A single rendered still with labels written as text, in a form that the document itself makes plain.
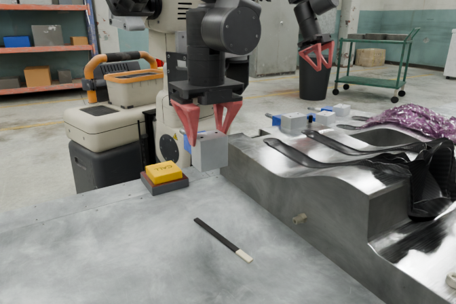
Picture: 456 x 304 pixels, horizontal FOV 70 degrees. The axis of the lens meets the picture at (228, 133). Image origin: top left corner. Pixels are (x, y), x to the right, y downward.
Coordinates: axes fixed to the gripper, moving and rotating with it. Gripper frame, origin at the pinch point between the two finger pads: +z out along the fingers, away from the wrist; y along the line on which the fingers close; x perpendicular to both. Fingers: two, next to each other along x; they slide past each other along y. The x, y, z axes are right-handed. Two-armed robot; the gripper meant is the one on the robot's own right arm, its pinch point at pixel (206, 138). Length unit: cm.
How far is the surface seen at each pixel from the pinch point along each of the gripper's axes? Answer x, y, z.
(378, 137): -1.4, 44.9, 7.7
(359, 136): 2.6, 43.6, 8.7
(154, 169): 15.6, -4.3, 11.6
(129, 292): -10.1, -16.7, 15.0
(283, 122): 12.0, 26.8, 5.0
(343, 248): -21.2, 10.2, 11.1
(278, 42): 473, 406, 32
